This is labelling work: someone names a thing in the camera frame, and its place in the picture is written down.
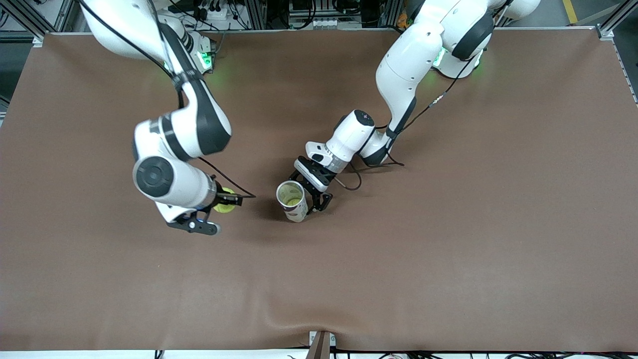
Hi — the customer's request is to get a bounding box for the aluminium rack post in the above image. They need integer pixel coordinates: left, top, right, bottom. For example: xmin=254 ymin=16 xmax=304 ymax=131
xmin=244 ymin=0 xmax=268 ymax=30

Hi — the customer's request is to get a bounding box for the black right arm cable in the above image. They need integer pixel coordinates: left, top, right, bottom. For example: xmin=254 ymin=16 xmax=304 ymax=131
xmin=79 ymin=0 xmax=257 ymax=198

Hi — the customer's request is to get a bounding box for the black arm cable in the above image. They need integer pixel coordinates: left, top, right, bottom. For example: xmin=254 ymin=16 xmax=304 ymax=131
xmin=79 ymin=0 xmax=257 ymax=198
xmin=333 ymin=0 xmax=514 ymax=191

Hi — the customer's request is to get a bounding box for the white power strip with plugs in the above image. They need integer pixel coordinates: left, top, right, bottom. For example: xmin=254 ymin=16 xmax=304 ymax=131
xmin=197 ymin=4 xmax=235 ymax=21

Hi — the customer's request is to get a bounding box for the brown table mat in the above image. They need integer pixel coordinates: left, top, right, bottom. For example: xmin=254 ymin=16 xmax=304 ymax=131
xmin=0 ymin=27 xmax=638 ymax=352

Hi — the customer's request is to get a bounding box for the white blue tennis ball can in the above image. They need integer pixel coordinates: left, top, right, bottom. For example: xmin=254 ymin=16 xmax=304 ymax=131
xmin=276 ymin=180 xmax=310 ymax=223

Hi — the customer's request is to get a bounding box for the aluminium frame profile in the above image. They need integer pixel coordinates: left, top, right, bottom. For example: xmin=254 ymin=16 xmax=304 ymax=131
xmin=0 ymin=0 xmax=48 ymax=48
xmin=596 ymin=0 xmax=638 ymax=41

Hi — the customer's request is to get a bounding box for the long white power strip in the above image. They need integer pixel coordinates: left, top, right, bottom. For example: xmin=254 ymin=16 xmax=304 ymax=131
xmin=310 ymin=18 xmax=363 ymax=30

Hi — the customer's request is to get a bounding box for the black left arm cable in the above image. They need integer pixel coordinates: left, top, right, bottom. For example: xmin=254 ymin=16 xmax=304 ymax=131
xmin=333 ymin=0 xmax=514 ymax=191

